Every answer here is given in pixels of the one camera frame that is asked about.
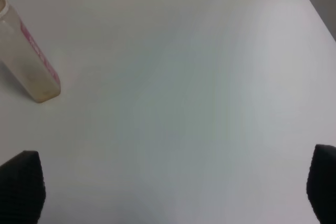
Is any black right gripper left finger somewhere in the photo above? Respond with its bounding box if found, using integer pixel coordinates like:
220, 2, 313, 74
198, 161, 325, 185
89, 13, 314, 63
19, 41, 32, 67
1, 151, 46, 224

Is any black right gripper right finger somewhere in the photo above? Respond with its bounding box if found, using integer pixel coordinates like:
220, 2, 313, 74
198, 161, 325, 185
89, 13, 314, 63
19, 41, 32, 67
306, 144, 335, 223

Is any clear plastic drink bottle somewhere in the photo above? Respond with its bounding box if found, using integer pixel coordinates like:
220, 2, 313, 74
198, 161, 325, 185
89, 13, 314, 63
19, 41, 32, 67
1, 0, 61, 103

